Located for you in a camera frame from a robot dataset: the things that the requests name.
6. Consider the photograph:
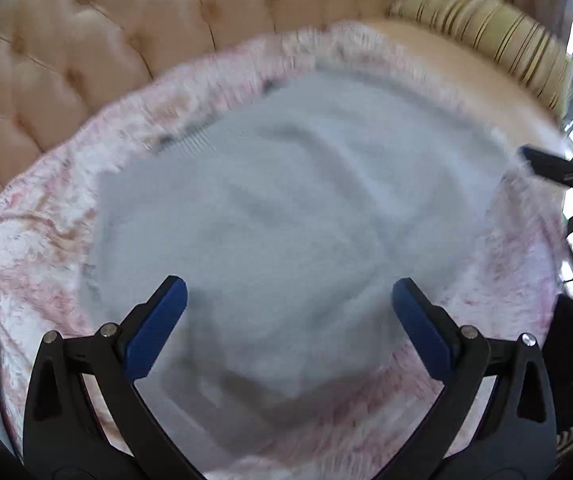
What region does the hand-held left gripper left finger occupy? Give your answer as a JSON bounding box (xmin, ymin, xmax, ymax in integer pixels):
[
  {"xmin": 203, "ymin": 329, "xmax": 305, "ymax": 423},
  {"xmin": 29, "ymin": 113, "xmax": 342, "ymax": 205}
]
[{"xmin": 23, "ymin": 275, "xmax": 197, "ymax": 480}]

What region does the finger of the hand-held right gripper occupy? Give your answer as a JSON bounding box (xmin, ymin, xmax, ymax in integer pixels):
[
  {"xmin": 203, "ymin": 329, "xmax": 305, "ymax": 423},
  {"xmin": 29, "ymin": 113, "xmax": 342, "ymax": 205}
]
[{"xmin": 521, "ymin": 146, "xmax": 573, "ymax": 186}]

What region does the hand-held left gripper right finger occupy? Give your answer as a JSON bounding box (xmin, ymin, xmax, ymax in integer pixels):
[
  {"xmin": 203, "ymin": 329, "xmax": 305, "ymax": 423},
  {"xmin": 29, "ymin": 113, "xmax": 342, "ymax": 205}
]
[{"xmin": 391, "ymin": 277, "xmax": 559, "ymax": 480}]

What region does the grey knit sweater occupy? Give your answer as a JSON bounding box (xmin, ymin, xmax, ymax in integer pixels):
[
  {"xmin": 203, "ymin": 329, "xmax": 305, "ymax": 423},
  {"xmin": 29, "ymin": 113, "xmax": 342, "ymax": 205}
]
[{"xmin": 84, "ymin": 72, "xmax": 529, "ymax": 411}]

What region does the striped green beige cushion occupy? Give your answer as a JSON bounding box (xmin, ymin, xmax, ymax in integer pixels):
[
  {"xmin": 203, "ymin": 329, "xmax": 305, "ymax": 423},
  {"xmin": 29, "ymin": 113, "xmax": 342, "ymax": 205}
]
[{"xmin": 391, "ymin": 0, "xmax": 573, "ymax": 121}]

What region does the pink floral blanket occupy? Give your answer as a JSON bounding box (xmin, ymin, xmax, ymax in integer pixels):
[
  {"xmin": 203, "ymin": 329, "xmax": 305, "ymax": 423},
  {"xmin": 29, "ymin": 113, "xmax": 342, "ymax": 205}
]
[{"xmin": 0, "ymin": 22, "xmax": 567, "ymax": 480}]

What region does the beige tufted leather sofa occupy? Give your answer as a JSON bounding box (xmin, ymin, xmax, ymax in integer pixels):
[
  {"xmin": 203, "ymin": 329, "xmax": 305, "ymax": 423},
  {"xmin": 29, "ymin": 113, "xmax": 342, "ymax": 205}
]
[{"xmin": 0, "ymin": 0, "xmax": 567, "ymax": 261}]

